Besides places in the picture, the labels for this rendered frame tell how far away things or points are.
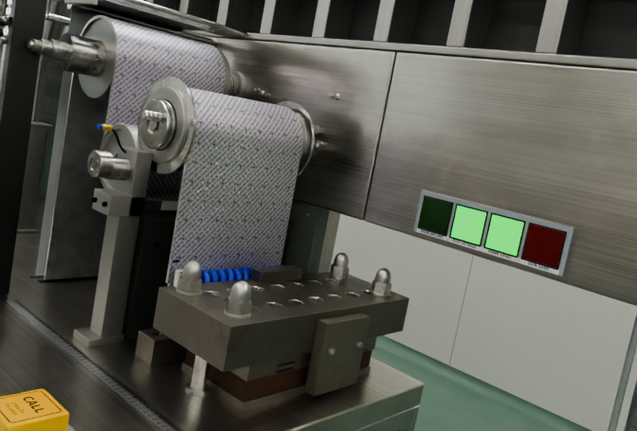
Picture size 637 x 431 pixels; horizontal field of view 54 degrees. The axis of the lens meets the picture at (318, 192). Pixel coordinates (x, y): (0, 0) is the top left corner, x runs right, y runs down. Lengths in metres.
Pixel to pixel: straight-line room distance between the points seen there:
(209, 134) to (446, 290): 2.90
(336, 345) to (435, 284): 2.84
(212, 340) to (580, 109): 0.58
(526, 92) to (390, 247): 3.01
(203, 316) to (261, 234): 0.27
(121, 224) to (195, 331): 0.23
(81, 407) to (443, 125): 0.66
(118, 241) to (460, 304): 2.88
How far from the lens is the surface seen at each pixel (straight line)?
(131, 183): 0.98
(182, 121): 0.93
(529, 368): 3.57
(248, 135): 1.00
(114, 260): 1.01
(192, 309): 0.86
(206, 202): 0.97
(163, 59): 1.18
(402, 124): 1.07
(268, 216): 1.06
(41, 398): 0.83
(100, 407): 0.87
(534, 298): 3.50
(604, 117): 0.93
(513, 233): 0.95
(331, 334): 0.92
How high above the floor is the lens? 1.30
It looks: 7 degrees down
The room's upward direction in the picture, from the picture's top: 11 degrees clockwise
